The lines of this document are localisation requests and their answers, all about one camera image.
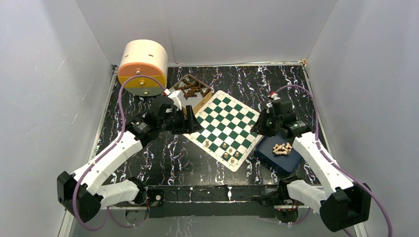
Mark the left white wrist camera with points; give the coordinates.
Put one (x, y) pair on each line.
(175, 96)

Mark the green white chess board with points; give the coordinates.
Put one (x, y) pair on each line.
(226, 119)

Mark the pile of dark chess pieces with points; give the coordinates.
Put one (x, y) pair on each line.
(192, 88)

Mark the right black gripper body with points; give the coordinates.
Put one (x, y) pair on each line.
(272, 123)

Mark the dark blue tray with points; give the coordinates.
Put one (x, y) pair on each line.
(283, 164)

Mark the cream round drawer box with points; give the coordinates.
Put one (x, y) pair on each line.
(144, 57)

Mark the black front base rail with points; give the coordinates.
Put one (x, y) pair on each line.
(220, 200)

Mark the tan square tin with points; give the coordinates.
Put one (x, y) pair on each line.
(196, 102)

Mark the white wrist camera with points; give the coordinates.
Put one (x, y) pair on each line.
(175, 96)
(273, 96)

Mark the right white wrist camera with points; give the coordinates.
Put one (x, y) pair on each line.
(273, 96)

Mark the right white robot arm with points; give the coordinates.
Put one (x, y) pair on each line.
(341, 202)

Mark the pile of light chess pieces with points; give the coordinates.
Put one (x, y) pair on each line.
(282, 149)

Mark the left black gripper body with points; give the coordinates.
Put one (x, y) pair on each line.
(175, 123)

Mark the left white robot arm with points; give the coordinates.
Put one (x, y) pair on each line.
(83, 192)

